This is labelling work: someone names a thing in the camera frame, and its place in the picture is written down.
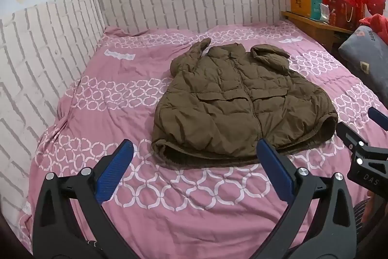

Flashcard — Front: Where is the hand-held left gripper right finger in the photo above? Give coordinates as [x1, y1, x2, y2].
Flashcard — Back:
[256, 138, 358, 259]

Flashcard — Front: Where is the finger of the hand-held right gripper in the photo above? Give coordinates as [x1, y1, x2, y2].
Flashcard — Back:
[368, 107, 388, 130]
[336, 121, 369, 154]

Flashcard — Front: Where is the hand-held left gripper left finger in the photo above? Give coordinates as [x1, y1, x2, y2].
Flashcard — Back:
[33, 139, 135, 259]

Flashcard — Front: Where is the brown puffer jacket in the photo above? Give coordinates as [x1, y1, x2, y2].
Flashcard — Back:
[151, 37, 338, 168]

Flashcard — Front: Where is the person's right hand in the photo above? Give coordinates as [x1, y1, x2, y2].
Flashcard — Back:
[366, 191, 378, 208]

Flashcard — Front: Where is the grey pillow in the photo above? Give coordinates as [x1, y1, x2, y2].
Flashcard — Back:
[338, 25, 388, 102]

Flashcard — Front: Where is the pink patterned bed sheet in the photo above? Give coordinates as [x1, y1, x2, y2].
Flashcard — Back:
[16, 19, 388, 259]

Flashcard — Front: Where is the red cloth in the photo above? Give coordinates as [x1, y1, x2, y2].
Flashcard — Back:
[359, 14, 388, 44]

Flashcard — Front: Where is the red gift bag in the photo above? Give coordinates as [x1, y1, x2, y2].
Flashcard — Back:
[327, 0, 366, 30]

